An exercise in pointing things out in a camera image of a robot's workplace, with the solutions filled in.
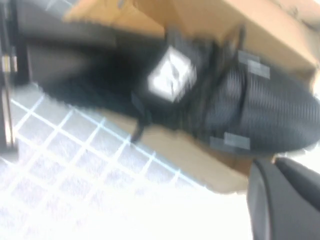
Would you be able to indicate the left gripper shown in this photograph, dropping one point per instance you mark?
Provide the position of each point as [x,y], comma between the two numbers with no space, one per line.
[50,22]

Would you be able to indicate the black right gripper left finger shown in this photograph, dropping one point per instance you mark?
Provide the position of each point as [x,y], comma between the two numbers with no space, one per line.
[275,212]

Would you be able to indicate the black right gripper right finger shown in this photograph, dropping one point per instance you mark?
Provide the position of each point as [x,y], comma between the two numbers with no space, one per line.
[305,185]

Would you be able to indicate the black knit sneaker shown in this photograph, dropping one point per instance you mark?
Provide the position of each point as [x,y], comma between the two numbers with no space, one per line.
[262,105]

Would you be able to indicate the brown cardboard shoe box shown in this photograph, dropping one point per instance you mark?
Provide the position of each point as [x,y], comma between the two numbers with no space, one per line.
[212,15]

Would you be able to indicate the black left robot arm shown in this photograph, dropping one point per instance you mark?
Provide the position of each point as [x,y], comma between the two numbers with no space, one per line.
[7,112]

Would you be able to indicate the grey white-checked tablecloth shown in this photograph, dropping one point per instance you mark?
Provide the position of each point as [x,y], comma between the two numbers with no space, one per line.
[62,150]

